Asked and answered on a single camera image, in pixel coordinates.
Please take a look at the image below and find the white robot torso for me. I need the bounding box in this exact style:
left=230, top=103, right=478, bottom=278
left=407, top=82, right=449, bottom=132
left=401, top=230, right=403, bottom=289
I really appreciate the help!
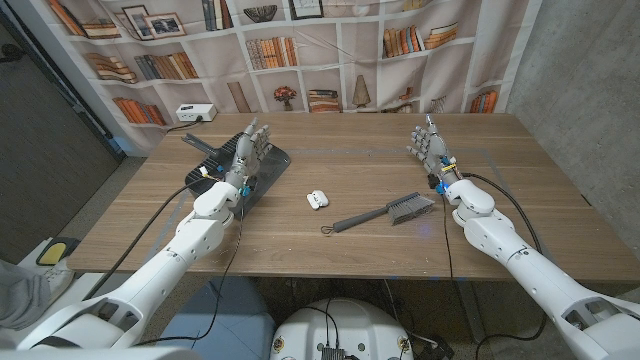
left=269, top=298, right=415, bottom=360

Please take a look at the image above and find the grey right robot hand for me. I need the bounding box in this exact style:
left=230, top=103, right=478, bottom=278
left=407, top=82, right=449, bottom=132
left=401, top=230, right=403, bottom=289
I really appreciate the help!
left=405, top=113, right=460, bottom=187

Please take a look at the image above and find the white sneaker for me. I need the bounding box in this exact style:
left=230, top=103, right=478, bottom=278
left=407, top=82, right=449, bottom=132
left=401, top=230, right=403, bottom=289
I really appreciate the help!
left=42, top=259, right=76, bottom=304

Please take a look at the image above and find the black power strip cable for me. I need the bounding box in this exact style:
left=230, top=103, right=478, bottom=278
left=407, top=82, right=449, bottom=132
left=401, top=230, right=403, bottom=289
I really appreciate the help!
left=164, top=115, right=204, bottom=135

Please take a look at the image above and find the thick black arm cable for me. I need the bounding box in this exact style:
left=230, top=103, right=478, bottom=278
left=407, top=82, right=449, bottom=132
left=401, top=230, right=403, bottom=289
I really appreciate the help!
left=82, top=174, right=224, bottom=301
left=459, top=171, right=549, bottom=360

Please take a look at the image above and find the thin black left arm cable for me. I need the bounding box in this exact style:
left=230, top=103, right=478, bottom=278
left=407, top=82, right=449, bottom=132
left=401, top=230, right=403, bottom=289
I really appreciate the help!
left=137, top=192, right=247, bottom=349

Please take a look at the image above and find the grey table leg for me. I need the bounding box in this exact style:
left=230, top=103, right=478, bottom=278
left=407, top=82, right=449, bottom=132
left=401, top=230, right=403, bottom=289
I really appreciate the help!
left=457, top=279, right=486, bottom=344

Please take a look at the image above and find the yellow foot pedal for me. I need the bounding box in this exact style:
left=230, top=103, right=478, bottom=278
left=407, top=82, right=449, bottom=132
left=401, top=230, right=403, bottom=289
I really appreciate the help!
left=35, top=236, right=81, bottom=267

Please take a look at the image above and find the printed bookshelf backdrop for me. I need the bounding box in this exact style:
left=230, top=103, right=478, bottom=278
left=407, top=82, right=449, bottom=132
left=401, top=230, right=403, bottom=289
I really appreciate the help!
left=9, top=0, right=544, bottom=156

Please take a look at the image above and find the dark grey dustpan tray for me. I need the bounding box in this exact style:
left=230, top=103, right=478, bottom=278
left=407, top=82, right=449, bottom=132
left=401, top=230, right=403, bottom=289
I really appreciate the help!
left=180, top=130, right=292, bottom=219

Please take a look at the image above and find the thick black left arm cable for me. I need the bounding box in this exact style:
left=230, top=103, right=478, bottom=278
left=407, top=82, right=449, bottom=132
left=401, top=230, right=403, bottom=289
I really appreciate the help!
left=82, top=174, right=224, bottom=301

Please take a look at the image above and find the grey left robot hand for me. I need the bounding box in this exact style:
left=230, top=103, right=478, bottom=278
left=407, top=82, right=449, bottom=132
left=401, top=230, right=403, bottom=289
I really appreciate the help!
left=223, top=117, right=274, bottom=189

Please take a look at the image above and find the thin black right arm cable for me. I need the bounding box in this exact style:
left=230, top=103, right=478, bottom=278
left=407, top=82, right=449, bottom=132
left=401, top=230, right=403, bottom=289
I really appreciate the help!
left=441, top=193, right=455, bottom=282

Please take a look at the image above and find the grey hand brush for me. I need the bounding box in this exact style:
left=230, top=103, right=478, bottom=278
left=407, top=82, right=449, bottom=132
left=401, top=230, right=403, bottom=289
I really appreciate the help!
left=320, top=191, right=436, bottom=236

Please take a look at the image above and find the black power adapter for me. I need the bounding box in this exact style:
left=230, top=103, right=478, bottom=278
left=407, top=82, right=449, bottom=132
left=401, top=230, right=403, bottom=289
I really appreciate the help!
left=414, top=334, right=456, bottom=360

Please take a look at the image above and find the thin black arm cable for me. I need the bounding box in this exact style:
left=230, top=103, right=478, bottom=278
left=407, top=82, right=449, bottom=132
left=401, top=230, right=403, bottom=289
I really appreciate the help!
left=137, top=192, right=247, bottom=349
left=441, top=193, right=455, bottom=282

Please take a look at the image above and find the white AirPods case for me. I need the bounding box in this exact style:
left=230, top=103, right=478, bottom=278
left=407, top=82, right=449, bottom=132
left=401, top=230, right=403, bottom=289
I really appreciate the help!
left=306, top=190, right=330, bottom=211

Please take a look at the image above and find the person's leg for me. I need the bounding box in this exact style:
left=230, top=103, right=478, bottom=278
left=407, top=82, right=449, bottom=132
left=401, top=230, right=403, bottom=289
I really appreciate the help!
left=0, top=258, right=51, bottom=331

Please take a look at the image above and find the white power strip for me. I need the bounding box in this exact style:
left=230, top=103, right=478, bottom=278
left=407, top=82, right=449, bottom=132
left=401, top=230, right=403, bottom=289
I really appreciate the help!
left=175, top=103, right=218, bottom=123

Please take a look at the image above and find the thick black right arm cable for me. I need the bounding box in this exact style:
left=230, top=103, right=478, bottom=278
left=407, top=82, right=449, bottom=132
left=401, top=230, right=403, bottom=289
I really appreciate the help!
left=459, top=171, right=549, bottom=360

